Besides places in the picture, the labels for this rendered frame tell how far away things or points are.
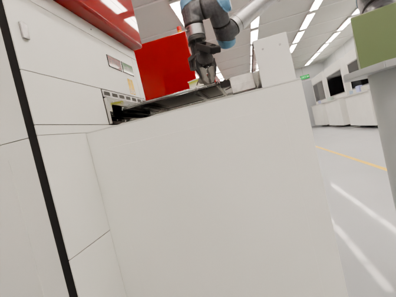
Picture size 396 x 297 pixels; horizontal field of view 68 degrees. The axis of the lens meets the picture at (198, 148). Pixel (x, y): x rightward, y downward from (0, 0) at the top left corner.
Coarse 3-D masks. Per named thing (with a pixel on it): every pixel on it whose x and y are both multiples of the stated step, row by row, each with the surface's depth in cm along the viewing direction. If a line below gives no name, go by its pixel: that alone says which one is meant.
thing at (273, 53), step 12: (276, 36) 81; (264, 48) 82; (276, 48) 81; (288, 48) 81; (264, 60) 82; (276, 60) 81; (288, 60) 81; (264, 72) 82; (276, 72) 82; (288, 72) 81; (264, 84) 83
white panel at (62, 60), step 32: (0, 0) 66; (32, 0) 76; (32, 32) 73; (64, 32) 88; (96, 32) 109; (32, 64) 71; (64, 64) 84; (96, 64) 103; (128, 64) 134; (32, 96) 68; (64, 96) 81; (96, 96) 98; (32, 128) 67; (64, 128) 77; (96, 128) 93
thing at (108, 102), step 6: (108, 102) 103; (114, 102) 108; (120, 102) 113; (126, 102) 119; (132, 102) 125; (108, 108) 102; (108, 114) 103; (108, 120) 103; (114, 120) 105; (120, 120) 109; (126, 120) 114; (132, 120) 120
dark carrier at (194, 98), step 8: (208, 88) 106; (216, 88) 111; (184, 96) 111; (192, 96) 116; (208, 96) 127; (216, 96) 134; (152, 104) 113; (160, 104) 118; (168, 104) 124; (176, 104) 130; (184, 104) 137; (152, 112) 137
